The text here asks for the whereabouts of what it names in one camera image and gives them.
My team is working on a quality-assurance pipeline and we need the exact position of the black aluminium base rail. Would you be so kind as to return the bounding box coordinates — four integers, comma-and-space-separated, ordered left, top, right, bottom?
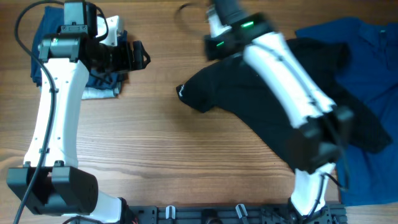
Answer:
130, 203, 348, 224

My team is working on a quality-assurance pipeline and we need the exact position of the blue polo shirt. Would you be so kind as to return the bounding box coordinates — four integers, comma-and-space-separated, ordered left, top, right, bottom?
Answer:
295, 17, 397, 206

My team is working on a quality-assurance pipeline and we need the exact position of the folded light grey garment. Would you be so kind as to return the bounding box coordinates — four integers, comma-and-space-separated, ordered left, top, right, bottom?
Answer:
81, 82, 122, 100

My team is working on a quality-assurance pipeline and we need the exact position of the folded navy blue garment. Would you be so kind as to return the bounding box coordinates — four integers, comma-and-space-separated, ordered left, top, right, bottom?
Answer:
30, 6, 128, 91

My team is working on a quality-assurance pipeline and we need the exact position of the black polo shirt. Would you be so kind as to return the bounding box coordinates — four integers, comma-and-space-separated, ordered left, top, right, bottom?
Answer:
176, 38, 393, 169

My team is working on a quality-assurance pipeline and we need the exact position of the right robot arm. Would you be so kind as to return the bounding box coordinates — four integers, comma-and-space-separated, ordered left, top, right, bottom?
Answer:
206, 0, 353, 223

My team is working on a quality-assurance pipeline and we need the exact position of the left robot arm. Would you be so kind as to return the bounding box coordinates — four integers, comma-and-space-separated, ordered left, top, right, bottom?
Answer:
6, 1, 150, 223

